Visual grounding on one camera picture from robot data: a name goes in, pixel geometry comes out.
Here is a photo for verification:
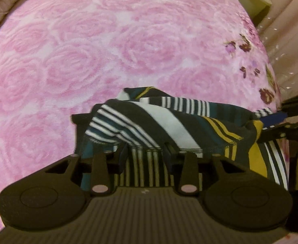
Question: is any striped knit sweater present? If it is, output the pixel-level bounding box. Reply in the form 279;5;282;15
72;86;288;187

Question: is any pink floral bed blanket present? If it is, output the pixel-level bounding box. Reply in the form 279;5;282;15
0;0;290;234

